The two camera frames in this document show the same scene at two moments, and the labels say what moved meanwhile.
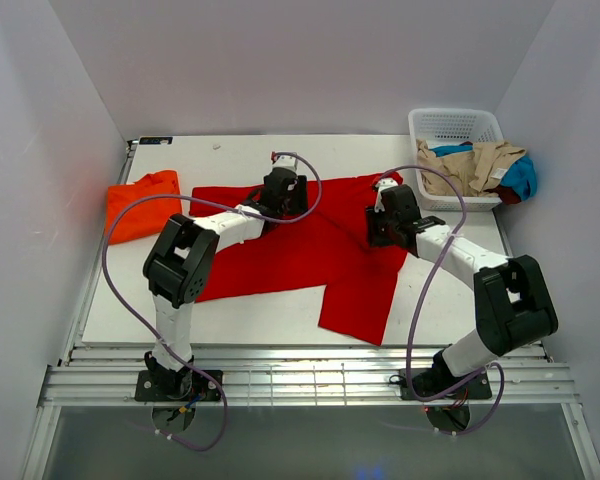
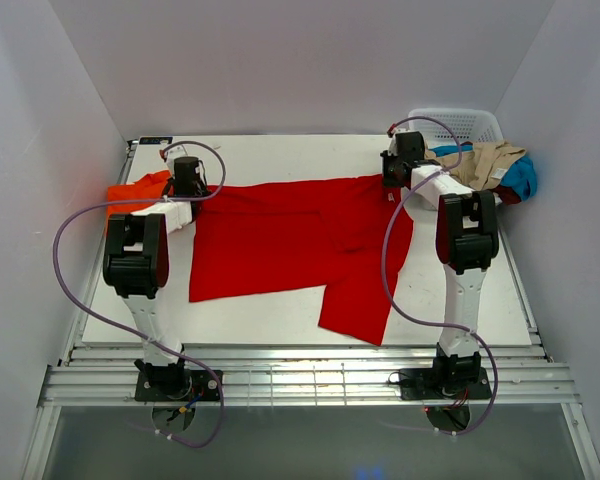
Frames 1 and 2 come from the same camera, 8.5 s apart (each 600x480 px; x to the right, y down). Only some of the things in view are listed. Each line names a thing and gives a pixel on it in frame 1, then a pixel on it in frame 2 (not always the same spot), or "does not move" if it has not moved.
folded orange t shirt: (146, 218) does not move
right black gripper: (375, 239) -> (387, 159)
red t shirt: (325, 244) does not move
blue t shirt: (521, 172) does not move
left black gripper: (299, 205) -> (203, 188)
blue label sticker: (155, 140) does not move
